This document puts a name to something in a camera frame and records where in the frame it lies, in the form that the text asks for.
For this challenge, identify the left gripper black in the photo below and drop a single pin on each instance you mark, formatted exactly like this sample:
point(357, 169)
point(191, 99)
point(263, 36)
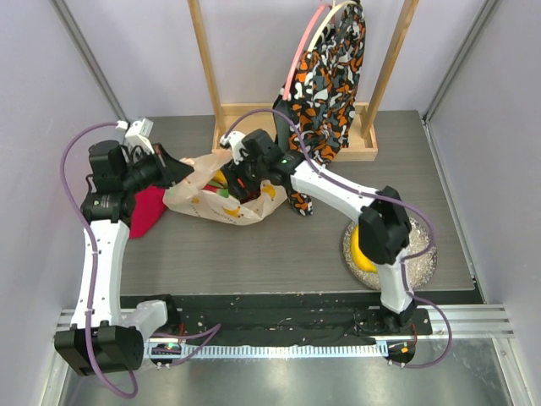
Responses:
point(170, 170)

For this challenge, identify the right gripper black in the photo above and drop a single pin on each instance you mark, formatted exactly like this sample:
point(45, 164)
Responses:
point(246, 175)

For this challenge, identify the banana print plastic bag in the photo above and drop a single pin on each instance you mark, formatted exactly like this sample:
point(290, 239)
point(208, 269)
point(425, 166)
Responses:
point(188, 197)

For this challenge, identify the fake yellow banana bunch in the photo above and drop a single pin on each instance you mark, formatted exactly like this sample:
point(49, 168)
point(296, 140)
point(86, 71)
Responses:
point(362, 262)

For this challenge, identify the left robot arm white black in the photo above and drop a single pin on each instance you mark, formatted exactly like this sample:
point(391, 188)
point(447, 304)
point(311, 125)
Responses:
point(99, 334)

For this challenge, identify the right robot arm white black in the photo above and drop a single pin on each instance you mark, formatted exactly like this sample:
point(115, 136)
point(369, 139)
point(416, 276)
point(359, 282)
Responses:
point(383, 225)

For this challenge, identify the fake yellow lemon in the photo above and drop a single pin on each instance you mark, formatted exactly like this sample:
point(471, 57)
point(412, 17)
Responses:
point(219, 180)

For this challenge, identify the fake red dragon fruit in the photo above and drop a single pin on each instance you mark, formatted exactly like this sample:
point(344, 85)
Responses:
point(217, 189)

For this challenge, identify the red cloth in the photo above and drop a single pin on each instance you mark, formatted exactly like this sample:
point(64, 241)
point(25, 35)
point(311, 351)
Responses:
point(149, 207)

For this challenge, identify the orange camouflage garment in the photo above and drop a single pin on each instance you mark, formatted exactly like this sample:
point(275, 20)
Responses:
point(325, 86)

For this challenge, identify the pink clothes hanger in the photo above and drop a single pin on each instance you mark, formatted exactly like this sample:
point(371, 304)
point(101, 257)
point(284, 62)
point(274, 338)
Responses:
point(301, 45)

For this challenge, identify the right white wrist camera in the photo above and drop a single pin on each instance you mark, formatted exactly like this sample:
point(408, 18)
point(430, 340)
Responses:
point(234, 142)

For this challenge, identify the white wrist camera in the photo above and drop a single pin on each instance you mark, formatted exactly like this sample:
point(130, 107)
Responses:
point(137, 134)
point(234, 142)

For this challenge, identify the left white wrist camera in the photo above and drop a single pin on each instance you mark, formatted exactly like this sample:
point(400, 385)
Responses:
point(137, 134)

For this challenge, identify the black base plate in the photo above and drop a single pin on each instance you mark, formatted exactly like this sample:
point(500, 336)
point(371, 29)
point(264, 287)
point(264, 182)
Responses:
point(296, 319)

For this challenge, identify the white cable duct strip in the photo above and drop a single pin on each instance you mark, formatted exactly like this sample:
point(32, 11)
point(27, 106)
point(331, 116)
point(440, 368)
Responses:
point(165, 352)

